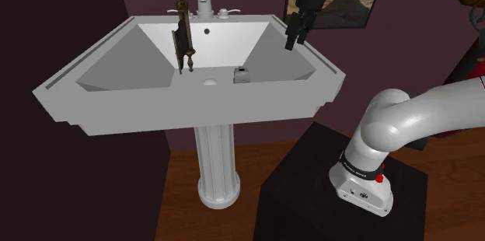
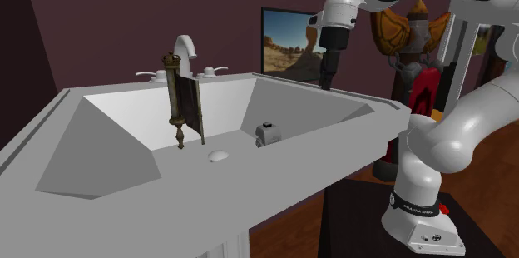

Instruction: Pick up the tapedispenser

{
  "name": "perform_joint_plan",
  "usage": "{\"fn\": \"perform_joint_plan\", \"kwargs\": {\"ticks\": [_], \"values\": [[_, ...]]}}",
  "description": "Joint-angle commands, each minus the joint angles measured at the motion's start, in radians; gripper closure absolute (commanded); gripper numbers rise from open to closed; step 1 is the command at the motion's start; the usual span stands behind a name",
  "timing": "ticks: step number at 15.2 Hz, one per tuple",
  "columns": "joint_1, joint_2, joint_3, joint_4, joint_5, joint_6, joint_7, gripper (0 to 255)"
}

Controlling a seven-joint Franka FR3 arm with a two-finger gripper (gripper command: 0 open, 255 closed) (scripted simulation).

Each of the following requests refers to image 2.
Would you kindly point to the white door frame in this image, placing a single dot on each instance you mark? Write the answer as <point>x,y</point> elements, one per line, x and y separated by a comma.
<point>460,58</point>

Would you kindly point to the small grey box-shaped device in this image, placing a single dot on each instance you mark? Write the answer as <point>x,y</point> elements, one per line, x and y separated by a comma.
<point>267,133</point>

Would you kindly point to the ornate orange and red statue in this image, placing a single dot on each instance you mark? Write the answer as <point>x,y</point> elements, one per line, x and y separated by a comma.
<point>417,42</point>

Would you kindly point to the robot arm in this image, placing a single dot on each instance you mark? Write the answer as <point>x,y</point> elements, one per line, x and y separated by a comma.
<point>454,135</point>

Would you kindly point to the desert landscape wall picture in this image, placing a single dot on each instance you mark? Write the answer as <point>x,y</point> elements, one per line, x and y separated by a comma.
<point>286,48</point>

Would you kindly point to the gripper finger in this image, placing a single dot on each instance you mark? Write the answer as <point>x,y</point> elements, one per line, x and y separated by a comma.
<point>328,68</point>

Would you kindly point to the bronze scroll with dark banner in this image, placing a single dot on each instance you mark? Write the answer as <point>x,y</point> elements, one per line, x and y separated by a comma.
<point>188,99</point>

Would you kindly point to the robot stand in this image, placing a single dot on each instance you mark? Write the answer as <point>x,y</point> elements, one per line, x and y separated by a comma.
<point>356,224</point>

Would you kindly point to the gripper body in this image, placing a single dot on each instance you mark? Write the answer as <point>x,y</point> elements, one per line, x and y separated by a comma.
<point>333,40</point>

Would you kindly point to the white pedestal sink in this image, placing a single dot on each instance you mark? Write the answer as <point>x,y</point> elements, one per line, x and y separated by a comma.
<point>227,192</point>

